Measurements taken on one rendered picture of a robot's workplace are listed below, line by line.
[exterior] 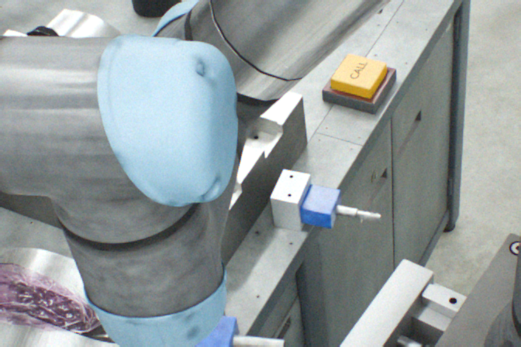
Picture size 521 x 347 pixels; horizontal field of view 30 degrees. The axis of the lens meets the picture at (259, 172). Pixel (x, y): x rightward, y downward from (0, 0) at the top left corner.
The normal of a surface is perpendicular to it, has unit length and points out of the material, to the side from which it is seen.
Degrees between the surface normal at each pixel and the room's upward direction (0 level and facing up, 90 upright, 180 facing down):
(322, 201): 0
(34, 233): 0
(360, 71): 0
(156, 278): 90
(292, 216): 90
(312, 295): 90
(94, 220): 90
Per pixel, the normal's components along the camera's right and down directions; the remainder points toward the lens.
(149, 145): -0.15, 0.33
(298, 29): -0.22, 0.69
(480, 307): -0.11, -0.69
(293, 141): 0.87, 0.28
